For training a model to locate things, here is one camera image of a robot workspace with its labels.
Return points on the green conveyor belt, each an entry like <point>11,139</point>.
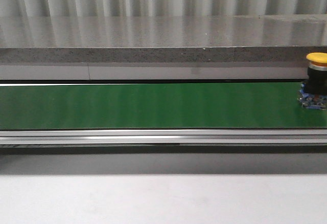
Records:
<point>160,105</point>

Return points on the aluminium conveyor frame rail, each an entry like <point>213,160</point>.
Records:
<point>165,137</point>

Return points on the grey speckled stone counter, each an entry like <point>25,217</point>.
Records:
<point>159,48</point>

